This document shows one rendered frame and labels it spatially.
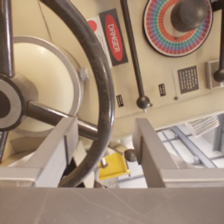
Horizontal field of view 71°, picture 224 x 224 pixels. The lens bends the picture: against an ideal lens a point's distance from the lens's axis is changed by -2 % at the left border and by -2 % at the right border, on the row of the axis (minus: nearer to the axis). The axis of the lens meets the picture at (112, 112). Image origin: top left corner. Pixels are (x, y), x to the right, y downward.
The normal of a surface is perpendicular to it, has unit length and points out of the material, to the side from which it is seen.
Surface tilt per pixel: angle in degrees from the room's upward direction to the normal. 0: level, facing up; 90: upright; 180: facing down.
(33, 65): 85
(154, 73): 90
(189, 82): 90
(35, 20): 90
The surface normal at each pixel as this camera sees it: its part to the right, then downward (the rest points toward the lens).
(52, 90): 0.15, 0.29
